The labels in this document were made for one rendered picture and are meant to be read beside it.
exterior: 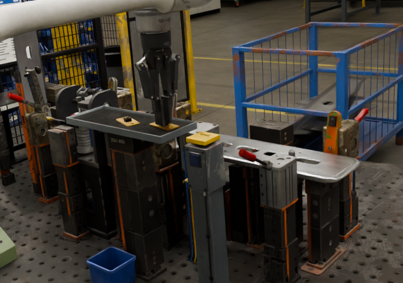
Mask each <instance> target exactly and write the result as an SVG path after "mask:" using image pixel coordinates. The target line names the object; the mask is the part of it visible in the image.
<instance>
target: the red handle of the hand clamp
mask: <svg viewBox="0 0 403 283"><path fill-rule="evenodd" d="M7 97H8V98H9V99H11V100H14V101H17V102H18V103H24V104H26V105H29V106H31V107H34V108H36V109H38V110H41V109H40V106H39V105H38V104H35V103H32V102H30V101H27V100H25V99H23V98H22V97H20V96H18V95H15V94H12V93H11V92H10V93H9V94H8V95H7Z"/></svg>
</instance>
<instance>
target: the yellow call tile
mask: <svg viewBox="0 0 403 283"><path fill-rule="evenodd" d="M219 139H220V134H214V133H208V132H204V131H200V132H199V133H196V134H194V135H191V136H189V137H187V138H186V141H187V142H188V143H194V144H199V145H201V146H206V145H208V144H210V143H212V142H214V141H217V140H219Z"/></svg>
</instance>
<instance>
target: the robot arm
mask: <svg viewBox="0 0 403 283"><path fill-rule="evenodd" d="M211 1H212V0H34V1H28V2H23V3H19V4H13V5H6V6H2V7H0V42H1V41H4V40H6V39H9V38H11V37H15V36H17V35H20V34H24V33H27V32H32V31H36V30H40V29H45V28H51V27H54V26H59V25H65V24H69V23H74V22H79V21H83V20H88V19H94V18H97V17H103V16H108V15H112V14H118V13H123V12H127V11H133V10H135V11H134V12H135V15H136V26H137V30H138V31H139V32H142V33H140V38H141V45H142V49H143V55H142V59H141V60H140V61H139V62H135V64H134V65H135V67H136V68H137V70H138V72H139V77H140V82H141V85H142V89H143V95H144V98H146V99H149V100H151V101H152V111H153V112H154V113H155V124H156V125H161V126H164V125H165V121H168V123H169V124H171V123H172V111H171V109H172V97H174V93H177V92H178V68H179V61H180V58H181V56H180V55H177V54H174V53H172V50H171V48H170V46H171V44H172V39H171V31H168V30H169V29H172V28H173V19H172V11H181V10H190V9H191V8H197V7H202V6H204V5H206V4H208V3H210V2H211ZM146 64H147V65H148V70H147V68H146V67H147V65H146ZM148 72H149V74H148ZM159 74H160V77H161V84H162V89H163V95H162V96H161V99H160V85H159Z"/></svg>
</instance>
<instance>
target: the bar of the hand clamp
mask: <svg viewBox="0 0 403 283"><path fill-rule="evenodd" d="M37 74H41V68H40V67H35V69H33V70H31V69H30V68H29V69H27V70H25V74H24V77H27V79H28V83H29V87H30V89H31V93H32V96H33V99H34V103H35V104H38V105H39V106H40V109H41V108H42V106H45V105H46V103H45V101H44V97H43V94H42V91H41V88H40V84H39V81H38V77H37ZM37 112H38V113H42V112H41V110H38V109H37Z"/></svg>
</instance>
